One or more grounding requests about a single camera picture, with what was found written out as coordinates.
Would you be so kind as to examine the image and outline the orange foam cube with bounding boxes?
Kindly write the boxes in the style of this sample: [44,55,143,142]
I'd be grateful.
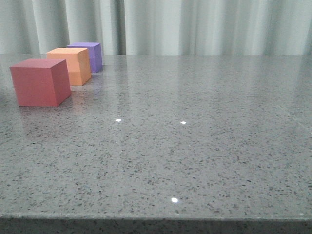
[46,48,91,86]

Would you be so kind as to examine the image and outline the pale green curtain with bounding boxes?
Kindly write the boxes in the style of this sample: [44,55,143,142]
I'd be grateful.
[0,0,312,55]

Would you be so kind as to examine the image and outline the purple foam cube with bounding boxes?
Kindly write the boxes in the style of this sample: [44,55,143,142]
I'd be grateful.
[67,42,103,73]

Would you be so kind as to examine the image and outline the red foam cube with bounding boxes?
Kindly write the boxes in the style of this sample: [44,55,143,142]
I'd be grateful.
[10,58,71,107]

